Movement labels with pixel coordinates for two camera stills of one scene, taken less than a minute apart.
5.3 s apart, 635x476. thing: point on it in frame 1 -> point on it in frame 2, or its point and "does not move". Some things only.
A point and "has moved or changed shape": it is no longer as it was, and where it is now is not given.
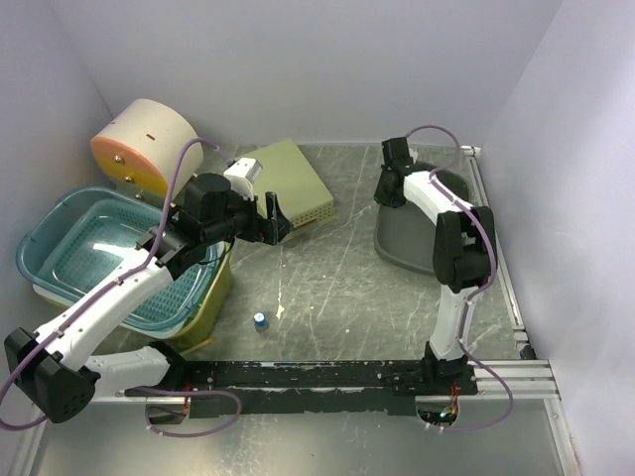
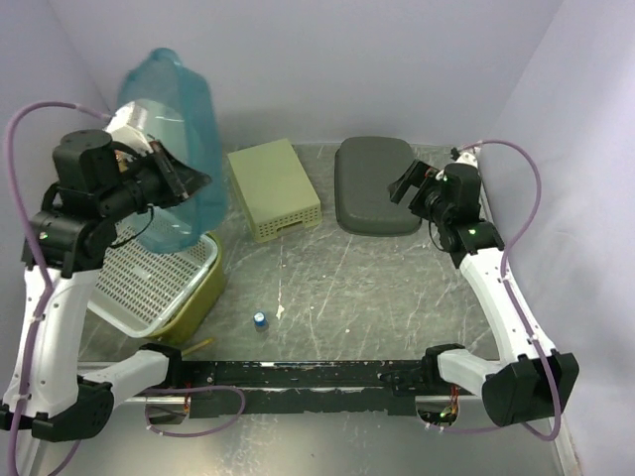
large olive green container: [204, 319] -> [197, 302]
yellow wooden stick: [205, 342] does not move
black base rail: [231, 388] does not move
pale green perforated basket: [300, 194] has moved or changed shape
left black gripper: [265, 230] -> [183, 179]
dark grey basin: [405, 235] -> [365, 168]
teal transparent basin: [80, 228] -> [182, 120]
